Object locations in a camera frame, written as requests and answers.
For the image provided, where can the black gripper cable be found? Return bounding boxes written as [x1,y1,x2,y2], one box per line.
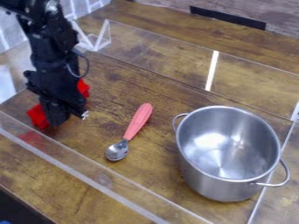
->
[64,48,91,79]

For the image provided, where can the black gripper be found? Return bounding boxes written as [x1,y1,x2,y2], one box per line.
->
[24,56,88,126]

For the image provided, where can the clear acrylic triangle bracket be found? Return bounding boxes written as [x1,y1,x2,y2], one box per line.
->
[71,19,112,52]

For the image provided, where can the spoon with pink handle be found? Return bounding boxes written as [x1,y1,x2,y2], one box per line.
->
[105,103,153,161]

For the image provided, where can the red rectangular block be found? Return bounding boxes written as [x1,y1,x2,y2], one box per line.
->
[27,79,89,129]

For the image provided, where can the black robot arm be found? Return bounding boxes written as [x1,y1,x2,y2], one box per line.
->
[0,0,88,126]

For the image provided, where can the black strip on table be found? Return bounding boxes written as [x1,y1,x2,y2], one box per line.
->
[190,6,267,31]

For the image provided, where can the clear acrylic front barrier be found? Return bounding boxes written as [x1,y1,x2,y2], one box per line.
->
[0,111,212,224]

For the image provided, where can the silver steel pot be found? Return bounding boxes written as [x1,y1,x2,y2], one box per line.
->
[172,105,287,202]

